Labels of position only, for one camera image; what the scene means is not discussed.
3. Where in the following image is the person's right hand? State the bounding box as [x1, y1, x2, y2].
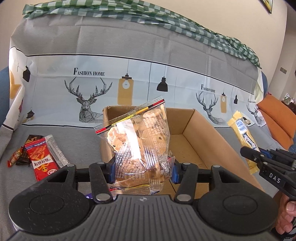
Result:
[275, 194, 295, 235]

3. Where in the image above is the orange cushion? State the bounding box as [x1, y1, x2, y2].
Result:
[257, 94, 296, 150]

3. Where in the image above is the purple snack packet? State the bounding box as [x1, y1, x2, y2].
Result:
[85, 193, 93, 199]

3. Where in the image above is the silver foil stick packet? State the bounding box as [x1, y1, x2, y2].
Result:
[45, 135, 70, 168]

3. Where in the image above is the red spicy strips snack pack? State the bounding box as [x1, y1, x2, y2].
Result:
[25, 138, 59, 181]

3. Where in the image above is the small red yellow candy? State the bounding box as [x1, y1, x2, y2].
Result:
[7, 147, 23, 168]

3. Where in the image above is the grey deer print sofa cover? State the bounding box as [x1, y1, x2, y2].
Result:
[0, 14, 266, 232]

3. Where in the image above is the dark brown cracker pack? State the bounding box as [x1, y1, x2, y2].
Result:
[16, 134, 45, 165]

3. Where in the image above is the framed wall picture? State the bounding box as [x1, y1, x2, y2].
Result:
[260, 0, 273, 14]

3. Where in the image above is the clear bag of cookies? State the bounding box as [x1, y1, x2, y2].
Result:
[94, 97, 175, 196]

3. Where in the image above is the green checkered cloth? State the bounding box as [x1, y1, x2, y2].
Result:
[22, 1, 260, 67]

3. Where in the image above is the yellow wafer snack bar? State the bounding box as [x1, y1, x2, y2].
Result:
[227, 111, 260, 174]

